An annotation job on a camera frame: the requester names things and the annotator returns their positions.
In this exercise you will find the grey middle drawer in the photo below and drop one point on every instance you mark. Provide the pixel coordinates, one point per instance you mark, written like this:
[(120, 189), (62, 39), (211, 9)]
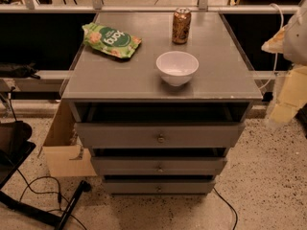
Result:
[(158, 165)]

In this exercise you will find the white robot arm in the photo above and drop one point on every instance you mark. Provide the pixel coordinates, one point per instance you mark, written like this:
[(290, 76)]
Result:
[(291, 42)]

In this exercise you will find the yellow taped gripper finger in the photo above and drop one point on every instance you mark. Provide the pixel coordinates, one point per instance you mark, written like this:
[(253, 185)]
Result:
[(292, 96)]

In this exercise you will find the grey drawer cabinet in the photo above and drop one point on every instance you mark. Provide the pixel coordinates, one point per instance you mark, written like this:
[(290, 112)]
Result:
[(108, 90)]

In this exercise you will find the grey bottom drawer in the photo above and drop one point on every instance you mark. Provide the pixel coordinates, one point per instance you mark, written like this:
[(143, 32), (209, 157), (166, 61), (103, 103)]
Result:
[(149, 187)]

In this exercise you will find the grey drawer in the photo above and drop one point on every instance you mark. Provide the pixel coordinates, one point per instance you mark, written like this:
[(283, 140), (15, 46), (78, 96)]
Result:
[(152, 136), (149, 187), (158, 165)]

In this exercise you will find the metal frame railing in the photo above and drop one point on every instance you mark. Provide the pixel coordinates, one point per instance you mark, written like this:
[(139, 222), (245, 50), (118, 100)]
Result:
[(219, 75)]

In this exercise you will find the black floor stand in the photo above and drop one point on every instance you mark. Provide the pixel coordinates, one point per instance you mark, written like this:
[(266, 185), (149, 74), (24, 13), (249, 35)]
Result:
[(15, 147)]

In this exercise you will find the white bowl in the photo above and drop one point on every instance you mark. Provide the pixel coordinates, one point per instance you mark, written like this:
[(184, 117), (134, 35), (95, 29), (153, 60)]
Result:
[(176, 67)]

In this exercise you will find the cardboard box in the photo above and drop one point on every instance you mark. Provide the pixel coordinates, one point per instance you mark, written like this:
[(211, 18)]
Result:
[(64, 153)]

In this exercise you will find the green snack bag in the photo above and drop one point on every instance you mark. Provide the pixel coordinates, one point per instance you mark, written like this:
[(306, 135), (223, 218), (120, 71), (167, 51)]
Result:
[(110, 41)]

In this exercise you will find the grey top drawer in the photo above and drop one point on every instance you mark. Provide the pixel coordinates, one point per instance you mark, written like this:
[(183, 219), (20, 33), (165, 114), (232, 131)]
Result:
[(152, 136)]

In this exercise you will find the black cloth on rail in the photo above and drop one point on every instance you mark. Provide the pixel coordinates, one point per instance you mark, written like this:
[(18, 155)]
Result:
[(18, 71)]

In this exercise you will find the brown soda can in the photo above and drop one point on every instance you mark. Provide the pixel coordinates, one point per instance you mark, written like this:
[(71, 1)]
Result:
[(181, 25)]

